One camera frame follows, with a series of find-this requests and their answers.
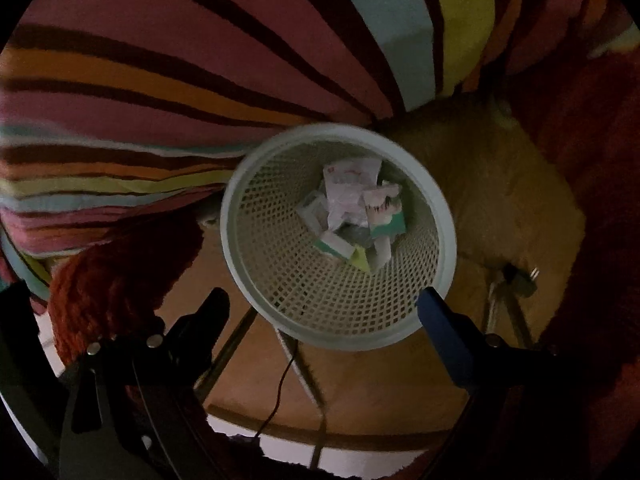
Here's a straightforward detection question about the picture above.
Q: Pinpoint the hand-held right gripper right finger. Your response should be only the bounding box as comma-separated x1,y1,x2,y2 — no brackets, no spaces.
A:
416,287,593,480

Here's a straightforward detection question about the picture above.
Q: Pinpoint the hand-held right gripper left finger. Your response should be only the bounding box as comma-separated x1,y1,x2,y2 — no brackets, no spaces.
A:
59,287,232,480

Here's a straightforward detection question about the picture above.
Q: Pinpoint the white mesh wastebasket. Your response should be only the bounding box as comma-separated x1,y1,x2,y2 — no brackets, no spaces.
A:
219,122,457,352

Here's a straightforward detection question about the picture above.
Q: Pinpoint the white paper sheet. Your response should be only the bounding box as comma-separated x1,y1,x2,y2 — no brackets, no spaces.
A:
322,157,384,229

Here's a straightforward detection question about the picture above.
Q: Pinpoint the black power plug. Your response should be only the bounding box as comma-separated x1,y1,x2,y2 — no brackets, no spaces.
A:
501,262,542,297

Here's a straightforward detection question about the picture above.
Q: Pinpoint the red shaggy rug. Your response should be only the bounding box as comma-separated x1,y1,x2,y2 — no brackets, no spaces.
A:
47,47,640,480

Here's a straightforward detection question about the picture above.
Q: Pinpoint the striped bed sheet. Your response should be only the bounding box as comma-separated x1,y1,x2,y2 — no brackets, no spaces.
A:
0,0,636,306

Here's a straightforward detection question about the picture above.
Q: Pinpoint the black cable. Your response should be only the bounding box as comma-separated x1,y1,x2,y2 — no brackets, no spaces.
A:
254,354,297,438

